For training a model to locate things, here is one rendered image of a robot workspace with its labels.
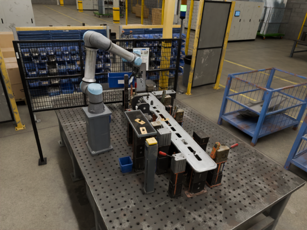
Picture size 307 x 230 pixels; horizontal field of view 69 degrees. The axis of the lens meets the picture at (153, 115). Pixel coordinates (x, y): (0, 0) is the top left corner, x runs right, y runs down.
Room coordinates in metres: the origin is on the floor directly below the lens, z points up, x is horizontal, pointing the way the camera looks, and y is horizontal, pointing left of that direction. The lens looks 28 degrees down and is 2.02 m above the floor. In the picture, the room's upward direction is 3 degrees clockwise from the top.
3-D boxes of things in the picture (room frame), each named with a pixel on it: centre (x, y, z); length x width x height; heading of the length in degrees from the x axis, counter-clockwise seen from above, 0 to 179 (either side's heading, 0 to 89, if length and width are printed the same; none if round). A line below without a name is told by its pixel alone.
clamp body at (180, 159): (1.21, -0.19, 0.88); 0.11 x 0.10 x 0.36; 113
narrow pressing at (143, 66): (2.50, 0.17, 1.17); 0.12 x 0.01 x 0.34; 113
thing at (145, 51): (2.80, 0.20, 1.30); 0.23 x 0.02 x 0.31; 113
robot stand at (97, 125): (1.74, 0.50, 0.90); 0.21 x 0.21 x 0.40; 32
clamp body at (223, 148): (1.36, -0.51, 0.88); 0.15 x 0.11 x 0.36; 113
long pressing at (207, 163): (1.81, -0.13, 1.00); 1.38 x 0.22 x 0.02; 23
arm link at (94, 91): (1.75, 0.51, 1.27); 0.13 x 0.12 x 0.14; 40
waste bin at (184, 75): (5.51, -0.89, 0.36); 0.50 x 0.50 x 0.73
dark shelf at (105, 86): (2.57, 0.43, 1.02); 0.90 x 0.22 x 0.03; 113
